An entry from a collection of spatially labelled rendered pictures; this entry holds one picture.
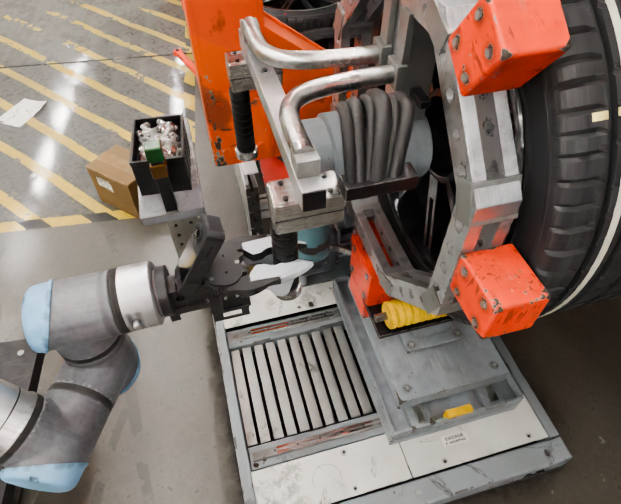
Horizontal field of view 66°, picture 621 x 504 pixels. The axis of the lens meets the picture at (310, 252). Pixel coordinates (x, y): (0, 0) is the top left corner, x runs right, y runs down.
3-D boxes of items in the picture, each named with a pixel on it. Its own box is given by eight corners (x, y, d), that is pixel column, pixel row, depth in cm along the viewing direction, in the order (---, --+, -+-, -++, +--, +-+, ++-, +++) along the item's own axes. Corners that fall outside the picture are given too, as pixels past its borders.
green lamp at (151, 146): (165, 161, 113) (161, 147, 110) (148, 164, 112) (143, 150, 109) (164, 151, 116) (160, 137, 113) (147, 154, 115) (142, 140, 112)
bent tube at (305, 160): (450, 153, 58) (472, 72, 50) (297, 181, 55) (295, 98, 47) (395, 79, 69) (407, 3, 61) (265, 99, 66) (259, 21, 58)
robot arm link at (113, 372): (67, 408, 73) (31, 370, 64) (100, 343, 80) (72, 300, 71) (125, 418, 72) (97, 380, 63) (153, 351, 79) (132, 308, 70)
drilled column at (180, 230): (209, 261, 173) (186, 172, 141) (181, 267, 172) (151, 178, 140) (205, 241, 179) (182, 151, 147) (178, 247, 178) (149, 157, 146)
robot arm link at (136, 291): (115, 253, 64) (116, 311, 58) (152, 246, 65) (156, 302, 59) (133, 292, 71) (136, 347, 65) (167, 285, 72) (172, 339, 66)
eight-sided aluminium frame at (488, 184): (451, 358, 84) (588, 70, 43) (417, 367, 83) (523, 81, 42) (353, 166, 118) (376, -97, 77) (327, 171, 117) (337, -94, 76)
